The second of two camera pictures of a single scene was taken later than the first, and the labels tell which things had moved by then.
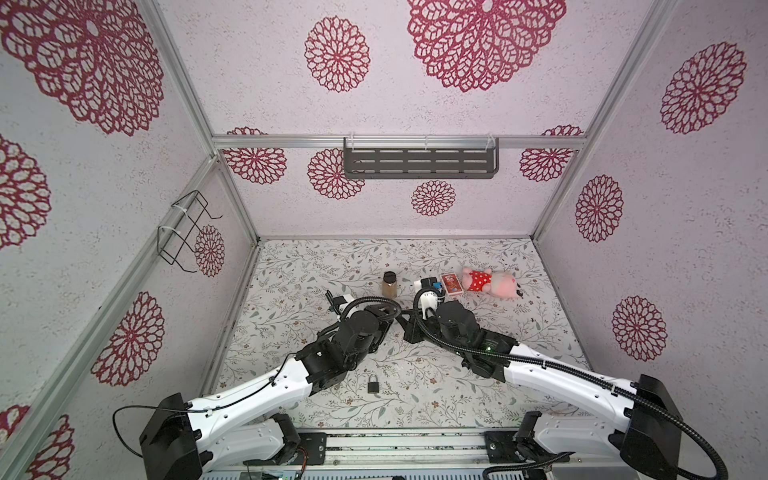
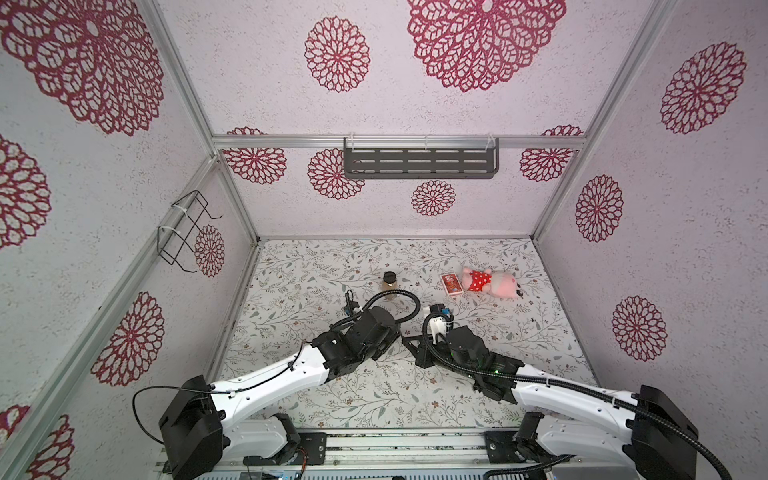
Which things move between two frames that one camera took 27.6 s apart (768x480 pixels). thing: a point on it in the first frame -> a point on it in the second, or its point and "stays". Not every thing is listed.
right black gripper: x=413 y=327 -> x=422 y=354
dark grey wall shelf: x=421 y=157 stays
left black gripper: x=384 y=319 stays
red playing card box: x=451 y=283 stays
